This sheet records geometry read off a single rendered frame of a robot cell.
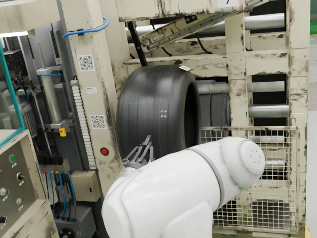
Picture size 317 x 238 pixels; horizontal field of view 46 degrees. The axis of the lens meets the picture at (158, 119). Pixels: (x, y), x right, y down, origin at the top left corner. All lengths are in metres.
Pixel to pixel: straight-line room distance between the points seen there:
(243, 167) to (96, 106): 1.19
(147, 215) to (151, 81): 1.06
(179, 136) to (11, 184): 0.77
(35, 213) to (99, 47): 0.81
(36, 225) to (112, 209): 1.28
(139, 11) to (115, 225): 1.37
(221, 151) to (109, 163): 1.25
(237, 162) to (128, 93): 0.98
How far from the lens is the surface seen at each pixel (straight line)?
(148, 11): 1.87
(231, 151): 0.71
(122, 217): 0.62
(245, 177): 0.71
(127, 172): 1.31
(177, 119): 1.54
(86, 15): 1.70
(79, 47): 1.75
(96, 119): 1.83
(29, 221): 1.85
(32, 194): 1.93
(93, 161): 1.97
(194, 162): 0.68
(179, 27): 1.99
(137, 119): 1.56
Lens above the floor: 1.88
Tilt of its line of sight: 22 degrees down
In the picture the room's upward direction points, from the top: 8 degrees counter-clockwise
